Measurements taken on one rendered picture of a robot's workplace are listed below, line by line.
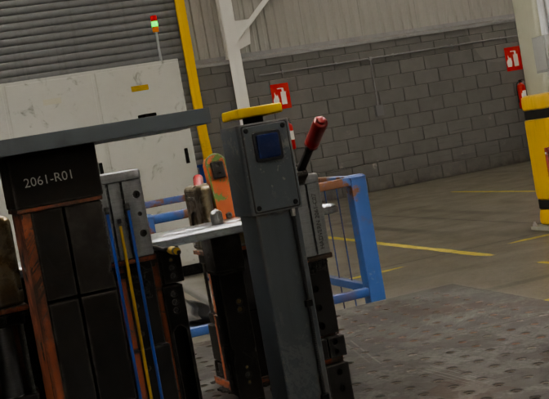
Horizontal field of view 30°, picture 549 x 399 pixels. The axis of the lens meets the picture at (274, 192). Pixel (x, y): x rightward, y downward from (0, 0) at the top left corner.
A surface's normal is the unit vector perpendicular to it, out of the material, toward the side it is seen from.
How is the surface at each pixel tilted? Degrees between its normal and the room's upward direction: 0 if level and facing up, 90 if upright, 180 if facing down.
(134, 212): 90
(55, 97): 90
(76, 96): 90
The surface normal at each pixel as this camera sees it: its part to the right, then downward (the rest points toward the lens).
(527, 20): -0.94, 0.18
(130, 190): 0.37, -0.01
